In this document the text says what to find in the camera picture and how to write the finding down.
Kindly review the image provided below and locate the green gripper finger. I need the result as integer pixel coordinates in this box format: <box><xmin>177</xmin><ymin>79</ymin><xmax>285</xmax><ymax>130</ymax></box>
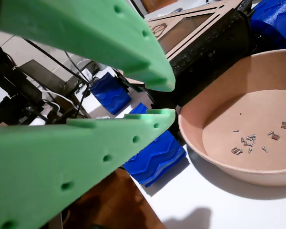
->
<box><xmin>0</xmin><ymin>108</ymin><xmax>176</xmax><ymax>229</ymax></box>
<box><xmin>0</xmin><ymin>0</ymin><xmax>176</xmax><ymax>93</ymax></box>

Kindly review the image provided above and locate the round wooden bowl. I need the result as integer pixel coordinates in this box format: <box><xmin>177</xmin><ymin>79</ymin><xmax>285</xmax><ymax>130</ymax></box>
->
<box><xmin>178</xmin><ymin>49</ymin><xmax>286</xmax><ymax>187</ymax></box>

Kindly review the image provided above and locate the blue rover wheel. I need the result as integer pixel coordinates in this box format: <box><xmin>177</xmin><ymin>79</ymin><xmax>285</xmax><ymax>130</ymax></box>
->
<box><xmin>123</xmin><ymin>102</ymin><xmax>188</xmax><ymax>188</ymax></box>
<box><xmin>89</xmin><ymin>72</ymin><xmax>132</xmax><ymax>115</ymax></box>
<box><xmin>249</xmin><ymin>0</ymin><xmax>286</xmax><ymax>50</ymax></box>

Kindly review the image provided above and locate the wooden microrover chassis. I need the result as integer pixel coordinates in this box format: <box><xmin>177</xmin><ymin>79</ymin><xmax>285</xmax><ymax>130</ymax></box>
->
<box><xmin>145</xmin><ymin>0</ymin><xmax>262</xmax><ymax>108</ymax></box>

